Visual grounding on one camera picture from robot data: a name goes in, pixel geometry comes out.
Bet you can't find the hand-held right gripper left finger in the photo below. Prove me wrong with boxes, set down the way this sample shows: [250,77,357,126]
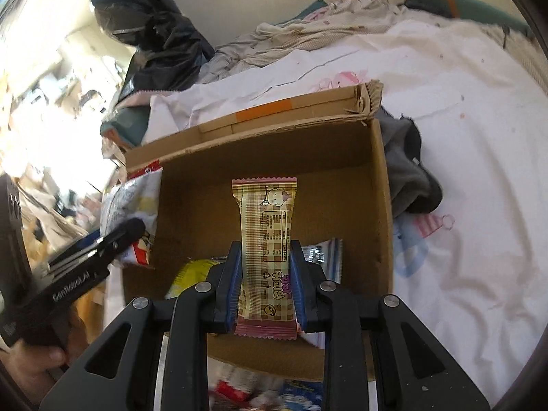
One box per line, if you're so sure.
[38,240,243,411]

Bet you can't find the black plastic bag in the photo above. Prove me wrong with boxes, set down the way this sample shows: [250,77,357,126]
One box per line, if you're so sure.
[86,0,215,95]

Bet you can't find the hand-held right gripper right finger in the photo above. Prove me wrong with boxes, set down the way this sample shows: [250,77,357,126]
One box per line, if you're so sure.
[289,240,491,411]

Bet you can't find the dark grey cloth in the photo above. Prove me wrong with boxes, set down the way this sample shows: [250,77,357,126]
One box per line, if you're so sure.
[377,105,444,219]

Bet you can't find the yellow snack packet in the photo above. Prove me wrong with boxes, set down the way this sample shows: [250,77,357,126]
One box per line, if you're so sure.
[165,258,227,300]

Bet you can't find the person's left hand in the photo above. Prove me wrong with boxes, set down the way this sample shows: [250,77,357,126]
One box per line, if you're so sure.
[0,338,71,399]

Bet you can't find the checkered pink snack bar packet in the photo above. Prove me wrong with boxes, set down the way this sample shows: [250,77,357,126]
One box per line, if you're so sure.
[231,175,298,341]

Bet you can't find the white printed bedsheet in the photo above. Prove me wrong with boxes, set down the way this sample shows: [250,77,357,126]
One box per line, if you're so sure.
[150,21,548,407]

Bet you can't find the silver blue snack packet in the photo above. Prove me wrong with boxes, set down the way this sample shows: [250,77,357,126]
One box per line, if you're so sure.
[300,237,344,348]

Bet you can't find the teal orange cloth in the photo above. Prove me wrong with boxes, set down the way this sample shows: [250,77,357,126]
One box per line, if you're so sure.
[100,107,150,155]

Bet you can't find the crumpled pale clothes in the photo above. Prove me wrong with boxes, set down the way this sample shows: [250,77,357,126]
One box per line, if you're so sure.
[201,0,412,86]

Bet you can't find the teal blanket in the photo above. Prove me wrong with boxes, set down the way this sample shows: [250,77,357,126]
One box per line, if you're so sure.
[404,0,536,35]

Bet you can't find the blue cartoon snack packet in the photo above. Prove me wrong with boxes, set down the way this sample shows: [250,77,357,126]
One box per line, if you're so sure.
[274,379,326,411]

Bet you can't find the cardboard box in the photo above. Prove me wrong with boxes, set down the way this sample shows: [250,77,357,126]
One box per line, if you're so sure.
[122,79,395,382]

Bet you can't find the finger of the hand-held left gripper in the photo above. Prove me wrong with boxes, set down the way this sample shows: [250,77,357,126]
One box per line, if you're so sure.
[48,217,147,277]

